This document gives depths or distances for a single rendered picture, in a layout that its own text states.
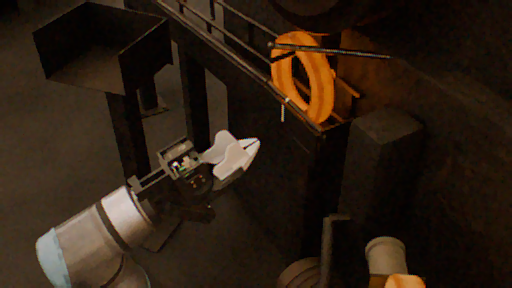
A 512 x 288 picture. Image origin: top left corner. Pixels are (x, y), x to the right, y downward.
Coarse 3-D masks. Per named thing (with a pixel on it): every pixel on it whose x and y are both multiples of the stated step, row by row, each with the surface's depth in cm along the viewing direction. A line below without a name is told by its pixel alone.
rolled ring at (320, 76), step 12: (288, 36) 94; (300, 36) 93; (288, 60) 102; (312, 60) 90; (324, 60) 90; (276, 72) 103; (288, 72) 104; (312, 72) 90; (324, 72) 90; (276, 84) 105; (288, 84) 104; (312, 84) 92; (324, 84) 90; (288, 96) 103; (312, 96) 93; (324, 96) 91; (312, 108) 94; (324, 108) 93
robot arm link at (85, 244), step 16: (96, 208) 75; (64, 224) 75; (80, 224) 73; (96, 224) 73; (112, 224) 73; (48, 240) 73; (64, 240) 72; (80, 240) 72; (96, 240) 73; (112, 240) 73; (48, 256) 72; (64, 256) 72; (80, 256) 72; (96, 256) 73; (112, 256) 75; (48, 272) 71; (64, 272) 72; (80, 272) 73; (96, 272) 75; (112, 272) 77
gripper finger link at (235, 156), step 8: (232, 144) 78; (256, 144) 82; (232, 152) 78; (240, 152) 79; (248, 152) 82; (224, 160) 79; (232, 160) 79; (240, 160) 80; (248, 160) 81; (216, 168) 79; (224, 168) 79; (232, 168) 80; (224, 176) 80
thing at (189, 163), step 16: (192, 144) 78; (160, 160) 77; (176, 160) 77; (192, 160) 76; (160, 176) 76; (176, 176) 76; (192, 176) 77; (208, 176) 78; (144, 192) 74; (160, 192) 76; (176, 192) 78; (192, 192) 77; (208, 192) 79; (144, 208) 75; (160, 208) 78
